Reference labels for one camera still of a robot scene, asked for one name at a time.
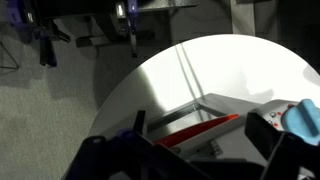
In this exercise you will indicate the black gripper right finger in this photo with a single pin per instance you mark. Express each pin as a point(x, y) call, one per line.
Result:
point(286, 156)

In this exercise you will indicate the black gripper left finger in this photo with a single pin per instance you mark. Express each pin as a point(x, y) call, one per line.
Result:
point(110, 160)

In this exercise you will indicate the blue toy stove knob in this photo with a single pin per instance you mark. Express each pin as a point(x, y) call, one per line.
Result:
point(303, 120)

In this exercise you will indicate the white toy kitchen stove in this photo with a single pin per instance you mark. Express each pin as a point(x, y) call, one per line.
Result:
point(226, 136)

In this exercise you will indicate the orange toy stove strip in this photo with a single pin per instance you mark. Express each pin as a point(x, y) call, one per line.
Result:
point(200, 128)

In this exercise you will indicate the blue bar clamp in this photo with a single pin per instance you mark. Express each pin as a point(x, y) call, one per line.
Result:
point(132, 26)
point(48, 50)

